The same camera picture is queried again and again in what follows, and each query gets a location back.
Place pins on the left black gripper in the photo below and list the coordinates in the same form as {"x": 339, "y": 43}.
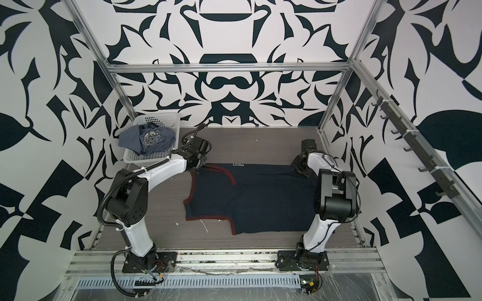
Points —
{"x": 204, "y": 160}

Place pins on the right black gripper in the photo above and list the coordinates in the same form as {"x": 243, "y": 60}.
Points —
{"x": 295, "y": 163}

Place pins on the navy tank top red trim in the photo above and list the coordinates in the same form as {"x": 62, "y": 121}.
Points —
{"x": 254, "y": 198}

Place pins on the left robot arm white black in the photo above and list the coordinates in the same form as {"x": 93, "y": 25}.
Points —
{"x": 125, "y": 205}

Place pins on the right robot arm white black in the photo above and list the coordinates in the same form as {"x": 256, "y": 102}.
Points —
{"x": 336, "y": 200}

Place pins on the grey blue printed tank top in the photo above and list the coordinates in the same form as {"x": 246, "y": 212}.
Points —
{"x": 146, "y": 139}

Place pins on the white plastic laundry basket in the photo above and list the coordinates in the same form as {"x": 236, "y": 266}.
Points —
{"x": 163, "y": 119}

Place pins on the small green circuit board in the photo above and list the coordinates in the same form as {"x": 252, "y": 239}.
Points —
{"x": 310, "y": 286}

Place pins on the aluminium frame enclosure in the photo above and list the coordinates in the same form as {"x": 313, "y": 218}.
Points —
{"x": 467, "y": 202}

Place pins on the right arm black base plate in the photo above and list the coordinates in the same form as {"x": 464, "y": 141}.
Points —
{"x": 290, "y": 261}

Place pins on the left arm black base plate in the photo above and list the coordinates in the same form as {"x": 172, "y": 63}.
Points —
{"x": 158, "y": 262}

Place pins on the white slotted cable duct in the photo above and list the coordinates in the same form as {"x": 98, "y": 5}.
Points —
{"x": 213, "y": 281}

